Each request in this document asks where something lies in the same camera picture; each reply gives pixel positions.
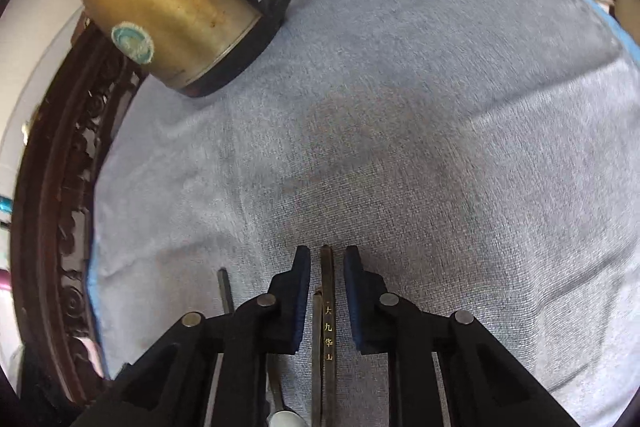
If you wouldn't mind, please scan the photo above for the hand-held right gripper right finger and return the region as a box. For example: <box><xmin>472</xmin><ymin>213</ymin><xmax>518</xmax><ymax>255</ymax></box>
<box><xmin>343</xmin><ymin>245</ymin><xmax>581</xmax><ymax>427</ymax></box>

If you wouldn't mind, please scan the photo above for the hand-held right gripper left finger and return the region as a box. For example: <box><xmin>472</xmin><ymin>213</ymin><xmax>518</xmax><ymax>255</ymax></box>
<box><xmin>75</xmin><ymin>246</ymin><xmax>312</xmax><ymax>427</ymax></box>

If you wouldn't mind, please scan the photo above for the dark chopstick with gold print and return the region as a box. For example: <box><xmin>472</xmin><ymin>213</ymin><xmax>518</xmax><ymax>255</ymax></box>
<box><xmin>320</xmin><ymin>244</ymin><xmax>338</xmax><ymax>427</ymax></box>

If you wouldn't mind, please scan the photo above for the dark wooden chopstick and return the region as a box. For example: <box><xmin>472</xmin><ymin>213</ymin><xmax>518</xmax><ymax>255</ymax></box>
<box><xmin>311</xmin><ymin>289</ymin><xmax>325</xmax><ymax>427</ymax></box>
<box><xmin>217</xmin><ymin>269</ymin><xmax>235</xmax><ymax>314</ymax></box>

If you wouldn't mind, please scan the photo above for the metal spoon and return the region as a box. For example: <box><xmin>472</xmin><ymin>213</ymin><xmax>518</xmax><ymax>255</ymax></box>
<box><xmin>267</xmin><ymin>354</ymin><xmax>303</xmax><ymax>427</ymax></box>

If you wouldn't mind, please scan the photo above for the blue cloth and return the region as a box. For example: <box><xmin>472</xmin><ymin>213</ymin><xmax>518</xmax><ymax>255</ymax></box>
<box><xmin>86</xmin><ymin>0</ymin><xmax>640</xmax><ymax>380</ymax></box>

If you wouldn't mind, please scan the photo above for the carved dark wooden table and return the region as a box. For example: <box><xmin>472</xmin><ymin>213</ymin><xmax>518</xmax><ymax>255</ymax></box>
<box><xmin>10</xmin><ymin>19</ymin><xmax>151</xmax><ymax>413</ymax></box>

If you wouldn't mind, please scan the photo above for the brass electric kettle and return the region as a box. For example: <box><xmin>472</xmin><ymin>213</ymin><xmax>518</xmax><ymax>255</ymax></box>
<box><xmin>75</xmin><ymin>0</ymin><xmax>298</xmax><ymax>98</ymax></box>

